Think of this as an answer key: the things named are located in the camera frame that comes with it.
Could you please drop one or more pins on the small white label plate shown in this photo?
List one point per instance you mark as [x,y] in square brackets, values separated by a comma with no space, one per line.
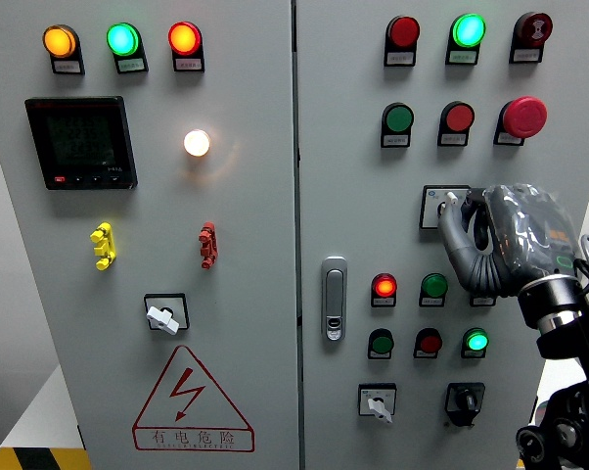
[471,355]
[453,140]
[383,302]
[483,301]
[65,66]
[509,139]
[525,56]
[423,356]
[378,356]
[396,141]
[432,302]
[399,58]

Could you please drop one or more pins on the small unlit green lamp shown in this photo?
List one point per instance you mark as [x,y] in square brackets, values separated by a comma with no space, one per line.
[434,286]

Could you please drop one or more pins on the large red stop button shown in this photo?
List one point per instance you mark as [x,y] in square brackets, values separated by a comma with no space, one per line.
[526,117]

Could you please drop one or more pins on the small lit green button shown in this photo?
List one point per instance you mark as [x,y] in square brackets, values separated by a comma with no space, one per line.
[476,341]

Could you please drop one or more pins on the large red push button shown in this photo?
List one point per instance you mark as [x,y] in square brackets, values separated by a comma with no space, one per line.
[460,117]

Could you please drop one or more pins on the small red push button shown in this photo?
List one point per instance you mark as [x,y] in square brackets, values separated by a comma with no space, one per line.
[429,343]

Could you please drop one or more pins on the small lit red lamp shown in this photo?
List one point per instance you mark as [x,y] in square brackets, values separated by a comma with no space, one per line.
[383,287]

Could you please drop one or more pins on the large green push button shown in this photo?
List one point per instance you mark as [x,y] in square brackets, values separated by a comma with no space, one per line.
[399,119]

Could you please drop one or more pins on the grey cabinet door with lock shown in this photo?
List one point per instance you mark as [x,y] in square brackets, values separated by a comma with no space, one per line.
[353,196]

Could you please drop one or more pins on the small green label plate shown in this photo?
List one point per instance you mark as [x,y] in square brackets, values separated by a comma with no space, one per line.
[130,65]
[462,57]

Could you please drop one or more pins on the small green push button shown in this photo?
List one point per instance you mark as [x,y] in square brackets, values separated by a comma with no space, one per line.
[381,343]

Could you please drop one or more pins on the dark red buzzer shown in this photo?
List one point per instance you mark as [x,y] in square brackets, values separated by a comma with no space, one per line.
[535,28]

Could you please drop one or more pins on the silver door lock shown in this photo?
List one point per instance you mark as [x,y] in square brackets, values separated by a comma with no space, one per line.
[334,294]

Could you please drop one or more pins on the large lit green lamp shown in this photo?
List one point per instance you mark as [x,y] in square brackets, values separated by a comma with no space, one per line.
[468,30]
[122,39]

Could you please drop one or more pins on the large unlit red lamp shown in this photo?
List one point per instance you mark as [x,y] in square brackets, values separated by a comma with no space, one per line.
[404,32]

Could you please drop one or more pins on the grey cabinet door with display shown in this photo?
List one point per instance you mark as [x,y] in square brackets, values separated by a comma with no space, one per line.
[226,220]

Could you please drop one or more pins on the lit white lamp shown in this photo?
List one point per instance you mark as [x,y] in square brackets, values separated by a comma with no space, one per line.
[196,143]

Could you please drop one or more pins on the small pink label plate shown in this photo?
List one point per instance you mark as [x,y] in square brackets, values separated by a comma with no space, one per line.
[189,64]

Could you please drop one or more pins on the red warning triangle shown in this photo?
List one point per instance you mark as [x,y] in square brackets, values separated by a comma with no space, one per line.
[186,390]

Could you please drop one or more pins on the large lit red-orange lamp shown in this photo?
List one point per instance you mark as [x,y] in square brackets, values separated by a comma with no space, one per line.
[184,39]

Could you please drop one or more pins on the black display meter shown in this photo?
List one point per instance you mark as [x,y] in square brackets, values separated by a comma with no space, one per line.
[78,142]

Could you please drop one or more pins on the lit yellow round lamp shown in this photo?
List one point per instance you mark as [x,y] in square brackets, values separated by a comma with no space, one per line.
[59,41]

